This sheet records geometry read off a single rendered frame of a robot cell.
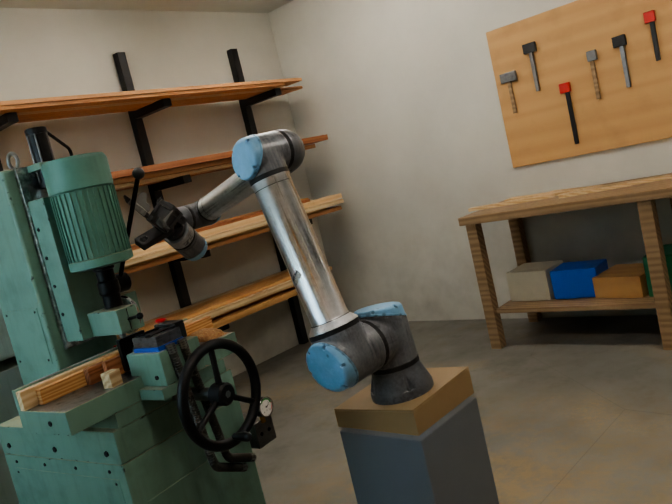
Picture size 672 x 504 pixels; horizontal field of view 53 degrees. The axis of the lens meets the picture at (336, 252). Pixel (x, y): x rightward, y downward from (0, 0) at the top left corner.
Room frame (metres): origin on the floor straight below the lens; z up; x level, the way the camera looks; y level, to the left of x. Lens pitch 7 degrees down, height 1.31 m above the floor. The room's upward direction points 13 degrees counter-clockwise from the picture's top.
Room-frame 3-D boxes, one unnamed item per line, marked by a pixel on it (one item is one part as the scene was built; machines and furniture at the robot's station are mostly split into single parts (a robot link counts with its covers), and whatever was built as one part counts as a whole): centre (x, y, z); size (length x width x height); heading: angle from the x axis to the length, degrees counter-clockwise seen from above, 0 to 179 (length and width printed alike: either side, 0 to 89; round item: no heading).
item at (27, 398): (1.92, 0.68, 0.92); 0.60 x 0.02 x 0.05; 144
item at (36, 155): (2.01, 0.77, 1.53); 0.08 x 0.08 x 0.17; 54
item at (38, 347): (2.09, 0.89, 1.16); 0.22 x 0.22 x 0.72; 54
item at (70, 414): (1.84, 0.58, 0.87); 0.61 x 0.30 x 0.06; 144
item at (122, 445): (2.00, 0.75, 0.76); 0.57 x 0.45 x 0.09; 54
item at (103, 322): (1.94, 0.67, 1.03); 0.14 x 0.07 x 0.09; 54
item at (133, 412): (1.89, 0.60, 0.82); 0.40 x 0.21 x 0.04; 144
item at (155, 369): (1.79, 0.51, 0.91); 0.15 x 0.14 x 0.09; 144
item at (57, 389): (1.94, 0.64, 0.92); 0.62 x 0.02 x 0.04; 144
